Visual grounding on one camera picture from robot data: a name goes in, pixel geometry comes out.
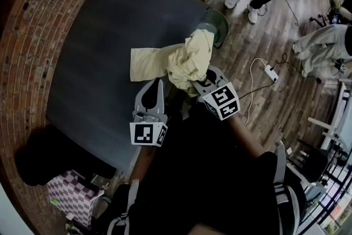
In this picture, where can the person's black shirt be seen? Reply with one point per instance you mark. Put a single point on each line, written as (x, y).
(206, 173)

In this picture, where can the person's right forearm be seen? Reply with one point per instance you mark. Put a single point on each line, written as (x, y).
(244, 135)

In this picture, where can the black metal railing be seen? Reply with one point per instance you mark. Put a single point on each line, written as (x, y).
(335, 190)

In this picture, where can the small lime green item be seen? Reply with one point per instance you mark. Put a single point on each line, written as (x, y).
(54, 201)

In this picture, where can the white metal table frame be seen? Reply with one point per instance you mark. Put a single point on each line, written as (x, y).
(330, 123)

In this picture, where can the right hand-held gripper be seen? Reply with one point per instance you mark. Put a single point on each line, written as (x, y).
(224, 101)

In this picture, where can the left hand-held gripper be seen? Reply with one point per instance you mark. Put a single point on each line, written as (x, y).
(145, 132)

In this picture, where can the black office chair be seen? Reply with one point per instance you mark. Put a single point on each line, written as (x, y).
(320, 20)
(55, 154)

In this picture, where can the person's left forearm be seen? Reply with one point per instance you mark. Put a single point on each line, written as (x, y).
(144, 162)

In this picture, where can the purple checkered fabric bag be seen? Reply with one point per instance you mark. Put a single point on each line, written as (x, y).
(74, 198)

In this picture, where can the pale yellow soft item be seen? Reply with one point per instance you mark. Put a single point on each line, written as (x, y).
(341, 6)

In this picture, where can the pale yellow clothes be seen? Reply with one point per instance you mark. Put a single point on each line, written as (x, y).
(192, 57)

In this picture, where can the white power strip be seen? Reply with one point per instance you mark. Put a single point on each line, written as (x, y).
(271, 73)

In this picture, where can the dark green bucket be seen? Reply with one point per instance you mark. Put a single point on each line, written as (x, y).
(220, 24)

